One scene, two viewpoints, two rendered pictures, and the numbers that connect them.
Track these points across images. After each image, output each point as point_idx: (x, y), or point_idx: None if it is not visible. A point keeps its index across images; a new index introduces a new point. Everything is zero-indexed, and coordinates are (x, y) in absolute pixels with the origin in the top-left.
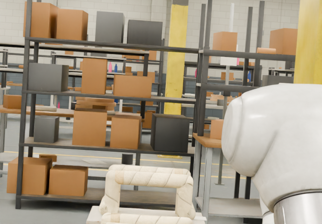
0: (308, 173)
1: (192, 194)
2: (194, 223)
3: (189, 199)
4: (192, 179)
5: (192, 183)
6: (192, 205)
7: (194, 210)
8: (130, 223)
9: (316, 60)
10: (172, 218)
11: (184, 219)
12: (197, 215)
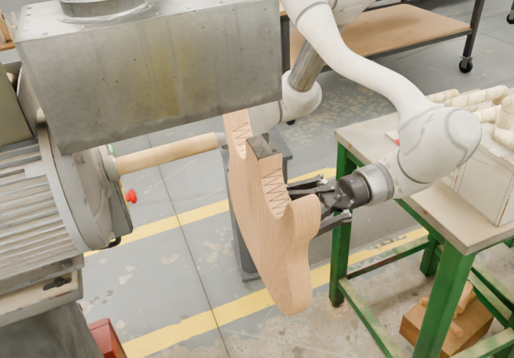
0: None
1: (499, 114)
2: (486, 139)
3: (497, 116)
4: (504, 100)
5: (502, 102)
6: (511, 140)
7: (493, 130)
8: (489, 89)
9: None
10: (483, 109)
11: (475, 112)
12: (512, 160)
